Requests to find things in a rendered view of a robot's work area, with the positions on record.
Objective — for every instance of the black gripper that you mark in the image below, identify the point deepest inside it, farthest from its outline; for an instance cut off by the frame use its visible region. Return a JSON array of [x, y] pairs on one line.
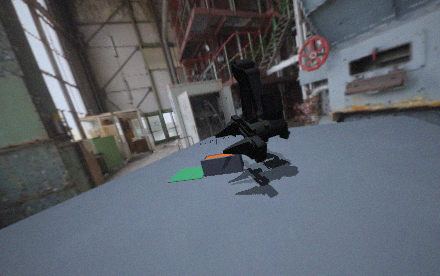
[[253, 145]]

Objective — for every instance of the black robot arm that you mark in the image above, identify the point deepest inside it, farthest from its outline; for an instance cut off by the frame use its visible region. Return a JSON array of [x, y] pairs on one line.
[[266, 106]]

